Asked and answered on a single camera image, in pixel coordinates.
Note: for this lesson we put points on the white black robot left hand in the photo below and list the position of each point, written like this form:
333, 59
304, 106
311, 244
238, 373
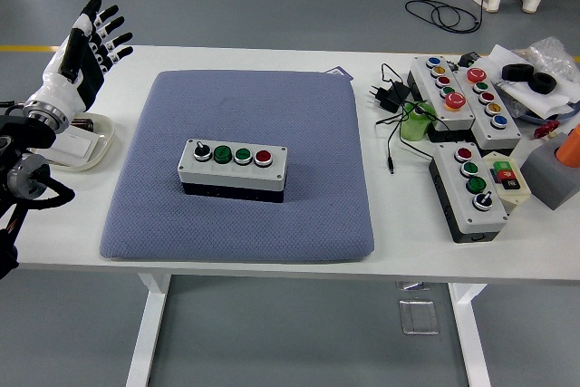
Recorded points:
68, 74

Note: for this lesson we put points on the grey four-button control box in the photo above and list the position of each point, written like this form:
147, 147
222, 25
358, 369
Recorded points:
476, 220
226, 176

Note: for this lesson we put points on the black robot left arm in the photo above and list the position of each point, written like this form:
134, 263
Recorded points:
22, 133

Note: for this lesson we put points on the grey five-button control box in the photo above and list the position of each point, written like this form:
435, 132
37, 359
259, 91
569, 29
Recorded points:
423, 76
466, 93

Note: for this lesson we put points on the dark brown small item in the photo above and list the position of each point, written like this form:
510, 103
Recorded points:
86, 124

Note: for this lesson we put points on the white shallow tray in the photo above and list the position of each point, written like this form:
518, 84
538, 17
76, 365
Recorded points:
103, 138

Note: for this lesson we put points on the blue-grey padded mat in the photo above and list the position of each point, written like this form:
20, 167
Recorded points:
272, 228

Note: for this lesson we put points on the purple-edged white card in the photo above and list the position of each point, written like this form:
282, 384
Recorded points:
340, 71

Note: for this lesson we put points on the white table leg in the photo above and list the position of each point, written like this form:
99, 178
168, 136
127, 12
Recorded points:
471, 337
145, 337

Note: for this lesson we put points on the green tape roll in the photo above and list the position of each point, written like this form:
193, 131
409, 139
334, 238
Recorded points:
412, 128

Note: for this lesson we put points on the small black device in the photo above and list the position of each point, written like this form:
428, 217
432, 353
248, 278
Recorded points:
469, 60

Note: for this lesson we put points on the metal floor socket plate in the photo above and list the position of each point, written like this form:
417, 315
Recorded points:
412, 286

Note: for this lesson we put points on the clear floor socket plate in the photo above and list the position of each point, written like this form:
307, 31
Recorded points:
419, 316

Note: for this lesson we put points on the white paper sheet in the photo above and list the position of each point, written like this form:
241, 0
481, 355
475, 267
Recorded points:
530, 98

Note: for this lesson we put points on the small red valve knob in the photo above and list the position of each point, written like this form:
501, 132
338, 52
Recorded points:
546, 128

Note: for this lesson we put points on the clear bubble wrap bag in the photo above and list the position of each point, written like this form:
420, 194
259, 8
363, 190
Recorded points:
550, 54

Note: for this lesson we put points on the grey block holder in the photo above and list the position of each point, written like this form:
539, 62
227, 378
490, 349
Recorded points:
544, 174

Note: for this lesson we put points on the orange cylinder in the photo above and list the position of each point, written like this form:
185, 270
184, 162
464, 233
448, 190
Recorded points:
572, 151

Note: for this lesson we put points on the cream three-button switch box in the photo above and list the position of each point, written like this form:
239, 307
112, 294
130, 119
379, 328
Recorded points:
516, 195

